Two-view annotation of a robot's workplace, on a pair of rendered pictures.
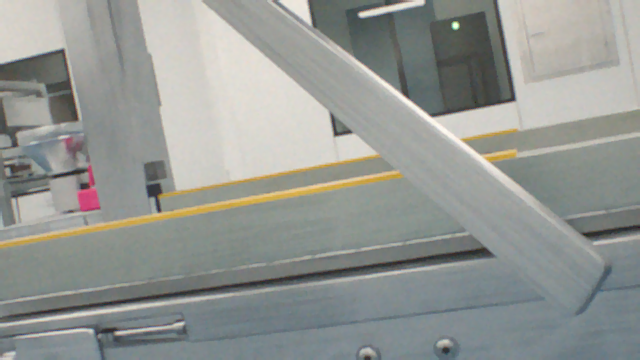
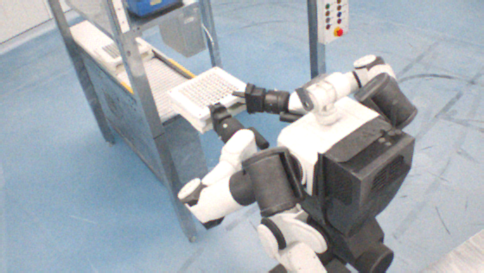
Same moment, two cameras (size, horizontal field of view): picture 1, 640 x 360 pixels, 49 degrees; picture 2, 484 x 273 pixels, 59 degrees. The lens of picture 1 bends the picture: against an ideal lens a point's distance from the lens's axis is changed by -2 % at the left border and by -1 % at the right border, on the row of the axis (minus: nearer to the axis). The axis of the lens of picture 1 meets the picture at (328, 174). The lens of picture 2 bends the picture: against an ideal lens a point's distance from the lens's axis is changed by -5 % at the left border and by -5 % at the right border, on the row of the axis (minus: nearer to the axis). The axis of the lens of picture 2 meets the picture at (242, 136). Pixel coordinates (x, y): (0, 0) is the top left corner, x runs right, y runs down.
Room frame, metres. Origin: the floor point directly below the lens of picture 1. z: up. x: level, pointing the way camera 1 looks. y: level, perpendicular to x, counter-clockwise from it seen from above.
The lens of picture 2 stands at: (1.61, 1.52, 1.97)
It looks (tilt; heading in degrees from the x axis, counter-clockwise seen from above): 40 degrees down; 223
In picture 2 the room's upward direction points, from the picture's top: 10 degrees counter-clockwise
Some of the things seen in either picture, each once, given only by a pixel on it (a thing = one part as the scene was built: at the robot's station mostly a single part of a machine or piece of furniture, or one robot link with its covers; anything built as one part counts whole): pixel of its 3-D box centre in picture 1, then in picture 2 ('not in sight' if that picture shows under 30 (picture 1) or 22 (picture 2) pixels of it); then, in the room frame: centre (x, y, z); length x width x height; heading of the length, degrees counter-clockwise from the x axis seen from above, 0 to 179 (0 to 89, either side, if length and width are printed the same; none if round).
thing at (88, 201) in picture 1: (102, 197); not in sight; (2.83, 0.90, 0.80); 0.16 x 0.12 x 0.09; 81
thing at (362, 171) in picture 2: not in sight; (342, 167); (0.83, 1.13, 1.09); 0.34 x 0.30 x 0.36; 164
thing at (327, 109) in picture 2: not in sight; (327, 96); (0.80, 1.07, 1.29); 0.10 x 0.07 x 0.09; 164
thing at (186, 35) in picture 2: not in sight; (180, 26); (0.42, 0.15, 1.11); 0.22 x 0.11 x 0.20; 74
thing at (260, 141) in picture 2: not in sight; (245, 144); (0.80, 0.77, 0.99); 0.11 x 0.11 x 0.11; 66
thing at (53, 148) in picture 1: (81, 166); not in sight; (3.11, 1.06, 0.95); 0.49 x 0.36 x 0.37; 81
